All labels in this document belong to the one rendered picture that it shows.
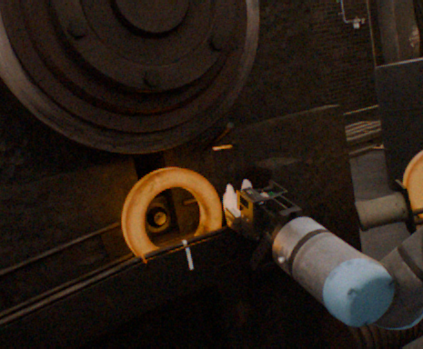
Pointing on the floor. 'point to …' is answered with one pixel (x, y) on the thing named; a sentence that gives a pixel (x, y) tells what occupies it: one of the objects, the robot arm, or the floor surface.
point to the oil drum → (410, 113)
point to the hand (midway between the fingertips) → (229, 200)
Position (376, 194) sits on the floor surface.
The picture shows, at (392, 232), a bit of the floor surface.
